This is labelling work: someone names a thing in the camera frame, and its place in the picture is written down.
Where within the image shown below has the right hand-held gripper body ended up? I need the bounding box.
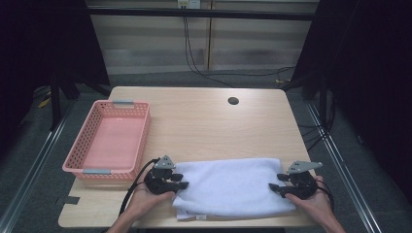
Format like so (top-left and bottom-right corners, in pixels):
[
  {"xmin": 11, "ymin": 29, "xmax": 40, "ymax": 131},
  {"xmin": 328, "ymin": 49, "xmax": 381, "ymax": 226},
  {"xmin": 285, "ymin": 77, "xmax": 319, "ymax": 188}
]
[{"xmin": 284, "ymin": 160, "xmax": 324, "ymax": 200}]

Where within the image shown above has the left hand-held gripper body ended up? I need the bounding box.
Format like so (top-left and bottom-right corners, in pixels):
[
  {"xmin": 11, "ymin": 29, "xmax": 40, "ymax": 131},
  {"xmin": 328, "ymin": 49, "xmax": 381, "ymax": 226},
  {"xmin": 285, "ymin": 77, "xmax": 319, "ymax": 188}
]
[{"xmin": 143, "ymin": 154, "xmax": 178, "ymax": 196}]

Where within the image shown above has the white printed towel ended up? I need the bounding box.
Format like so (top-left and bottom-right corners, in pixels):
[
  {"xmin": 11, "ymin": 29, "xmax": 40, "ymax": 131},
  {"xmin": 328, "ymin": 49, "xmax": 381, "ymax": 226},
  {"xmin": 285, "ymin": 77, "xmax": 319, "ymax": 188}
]
[{"xmin": 171, "ymin": 157, "xmax": 297, "ymax": 222}]

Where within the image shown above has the pink perforated plastic basket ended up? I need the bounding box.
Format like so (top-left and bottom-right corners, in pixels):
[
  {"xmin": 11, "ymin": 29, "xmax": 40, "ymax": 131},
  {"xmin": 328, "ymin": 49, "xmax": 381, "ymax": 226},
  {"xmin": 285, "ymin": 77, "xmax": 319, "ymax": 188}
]
[{"xmin": 61, "ymin": 99, "xmax": 152, "ymax": 182}]

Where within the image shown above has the person's right hand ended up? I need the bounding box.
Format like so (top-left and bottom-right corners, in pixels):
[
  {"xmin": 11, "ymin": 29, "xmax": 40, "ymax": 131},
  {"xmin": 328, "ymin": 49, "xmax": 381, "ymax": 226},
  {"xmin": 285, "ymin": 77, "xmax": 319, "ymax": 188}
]
[{"xmin": 285, "ymin": 175, "xmax": 332, "ymax": 221}]

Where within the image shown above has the person's left hand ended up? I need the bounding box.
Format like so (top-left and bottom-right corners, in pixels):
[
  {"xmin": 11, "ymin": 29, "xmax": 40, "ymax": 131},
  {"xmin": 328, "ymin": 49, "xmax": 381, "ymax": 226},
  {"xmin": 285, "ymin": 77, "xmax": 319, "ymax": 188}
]
[{"xmin": 127, "ymin": 178, "xmax": 177, "ymax": 221}]

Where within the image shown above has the black tape strip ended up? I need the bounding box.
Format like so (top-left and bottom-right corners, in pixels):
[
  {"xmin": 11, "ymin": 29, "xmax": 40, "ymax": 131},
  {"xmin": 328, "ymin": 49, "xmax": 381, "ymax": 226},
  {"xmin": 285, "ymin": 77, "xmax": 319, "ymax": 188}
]
[{"xmin": 54, "ymin": 195, "xmax": 81, "ymax": 206}]

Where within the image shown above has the black curtain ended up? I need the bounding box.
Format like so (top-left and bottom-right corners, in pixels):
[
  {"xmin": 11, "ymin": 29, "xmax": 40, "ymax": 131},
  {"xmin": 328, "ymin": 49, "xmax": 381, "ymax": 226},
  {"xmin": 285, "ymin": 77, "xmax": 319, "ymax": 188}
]
[
  {"xmin": 281, "ymin": 0, "xmax": 412, "ymax": 203},
  {"xmin": 0, "ymin": 0, "xmax": 111, "ymax": 153}
]

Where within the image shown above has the black horizontal metal bar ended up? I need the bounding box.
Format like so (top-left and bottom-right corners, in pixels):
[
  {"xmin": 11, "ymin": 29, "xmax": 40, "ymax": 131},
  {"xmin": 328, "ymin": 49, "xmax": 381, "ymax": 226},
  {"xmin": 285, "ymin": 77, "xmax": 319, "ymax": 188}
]
[{"xmin": 86, "ymin": 7, "xmax": 321, "ymax": 21}]

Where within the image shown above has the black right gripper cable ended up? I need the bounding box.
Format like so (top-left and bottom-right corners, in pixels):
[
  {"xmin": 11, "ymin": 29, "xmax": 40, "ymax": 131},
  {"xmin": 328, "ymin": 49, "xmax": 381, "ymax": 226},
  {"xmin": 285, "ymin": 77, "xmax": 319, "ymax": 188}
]
[{"xmin": 315, "ymin": 179, "xmax": 335, "ymax": 212}]

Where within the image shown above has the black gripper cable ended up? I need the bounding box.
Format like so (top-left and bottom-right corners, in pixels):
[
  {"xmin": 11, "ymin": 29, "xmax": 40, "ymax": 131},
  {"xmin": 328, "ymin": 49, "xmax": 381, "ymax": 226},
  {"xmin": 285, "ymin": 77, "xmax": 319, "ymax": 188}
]
[
  {"xmin": 119, "ymin": 157, "xmax": 161, "ymax": 217},
  {"xmin": 315, "ymin": 179, "xmax": 335, "ymax": 212}
]

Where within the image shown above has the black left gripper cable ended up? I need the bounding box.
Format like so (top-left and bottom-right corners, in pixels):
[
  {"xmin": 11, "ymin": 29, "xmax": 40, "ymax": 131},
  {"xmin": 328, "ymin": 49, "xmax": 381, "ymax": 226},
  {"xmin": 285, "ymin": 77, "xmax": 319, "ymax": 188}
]
[{"xmin": 119, "ymin": 157, "xmax": 161, "ymax": 217}]

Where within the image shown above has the silver floor rail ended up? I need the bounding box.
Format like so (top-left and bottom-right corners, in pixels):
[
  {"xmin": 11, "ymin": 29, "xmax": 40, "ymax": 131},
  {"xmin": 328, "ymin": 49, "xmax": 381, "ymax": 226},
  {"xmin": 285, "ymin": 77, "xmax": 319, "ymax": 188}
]
[
  {"xmin": 305, "ymin": 100, "xmax": 384, "ymax": 233},
  {"xmin": 0, "ymin": 99, "xmax": 76, "ymax": 233}
]

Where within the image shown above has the bundle of black floor cables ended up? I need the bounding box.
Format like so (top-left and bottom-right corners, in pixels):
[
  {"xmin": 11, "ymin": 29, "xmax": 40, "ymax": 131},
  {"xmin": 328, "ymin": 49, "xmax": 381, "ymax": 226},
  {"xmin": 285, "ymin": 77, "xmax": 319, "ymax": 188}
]
[{"xmin": 296, "ymin": 91, "xmax": 337, "ymax": 152}]

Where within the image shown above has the black cable on floor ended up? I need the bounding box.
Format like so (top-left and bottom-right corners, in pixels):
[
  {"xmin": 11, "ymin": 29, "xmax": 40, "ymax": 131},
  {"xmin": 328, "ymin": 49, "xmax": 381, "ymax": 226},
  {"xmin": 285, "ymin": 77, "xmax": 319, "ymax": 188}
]
[{"xmin": 200, "ymin": 65, "xmax": 296, "ymax": 80}]

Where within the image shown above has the black hanging power cable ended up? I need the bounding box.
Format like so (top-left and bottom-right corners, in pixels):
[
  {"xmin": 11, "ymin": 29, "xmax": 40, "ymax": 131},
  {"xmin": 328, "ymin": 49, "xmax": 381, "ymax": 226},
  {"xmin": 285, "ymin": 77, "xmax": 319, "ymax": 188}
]
[{"xmin": 182, "ymin": 16, "xmax": 235, "ymax": 88}]

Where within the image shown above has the black metal stand post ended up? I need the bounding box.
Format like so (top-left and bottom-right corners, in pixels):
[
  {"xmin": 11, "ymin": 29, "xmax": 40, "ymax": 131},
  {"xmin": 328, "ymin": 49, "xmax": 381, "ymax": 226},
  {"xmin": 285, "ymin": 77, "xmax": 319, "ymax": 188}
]
[{"xmin": 50, "ymin": 71, "xmax": 63, "ymax": 131}]

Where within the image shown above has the yellow cable piece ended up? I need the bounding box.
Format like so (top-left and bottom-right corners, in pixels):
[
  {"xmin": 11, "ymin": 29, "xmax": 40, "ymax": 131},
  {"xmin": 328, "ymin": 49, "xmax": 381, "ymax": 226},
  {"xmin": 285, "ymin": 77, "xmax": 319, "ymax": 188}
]
[{"xmin": 37, "ymin": 96, "xmax": 52, "ymax": 109}]

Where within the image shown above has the white wall power outlet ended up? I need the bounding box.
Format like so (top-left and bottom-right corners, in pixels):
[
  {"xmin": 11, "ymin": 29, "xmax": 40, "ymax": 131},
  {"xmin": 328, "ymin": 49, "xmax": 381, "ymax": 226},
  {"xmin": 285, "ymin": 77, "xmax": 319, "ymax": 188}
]
[{"xmin": 177, "ymin": 0, "xmax": 202, "ymax": 10}]

